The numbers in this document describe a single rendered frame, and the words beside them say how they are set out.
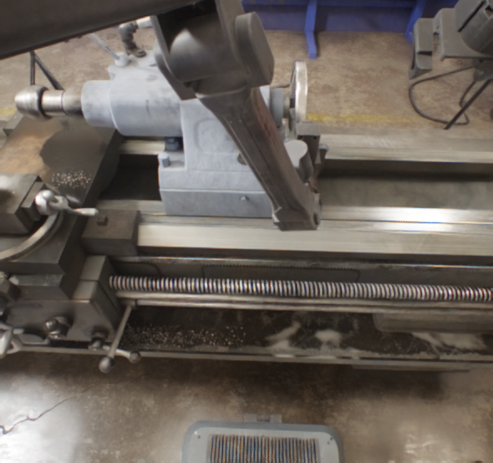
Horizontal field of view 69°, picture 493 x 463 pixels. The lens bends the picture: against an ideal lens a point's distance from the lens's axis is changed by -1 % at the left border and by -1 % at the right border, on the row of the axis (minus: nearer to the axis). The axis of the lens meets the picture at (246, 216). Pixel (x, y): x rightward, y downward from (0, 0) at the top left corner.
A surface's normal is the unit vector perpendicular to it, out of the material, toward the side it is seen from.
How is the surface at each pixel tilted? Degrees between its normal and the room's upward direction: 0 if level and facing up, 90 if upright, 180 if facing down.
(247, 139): 104
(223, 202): 90
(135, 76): 0
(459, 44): 30
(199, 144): 70
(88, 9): 75
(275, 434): 0
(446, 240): 36
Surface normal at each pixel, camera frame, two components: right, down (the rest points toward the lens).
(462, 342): 0.00, -0.63
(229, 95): -0.15, 0.89
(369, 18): -0.04, 0.77
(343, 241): -0.02, -0.06
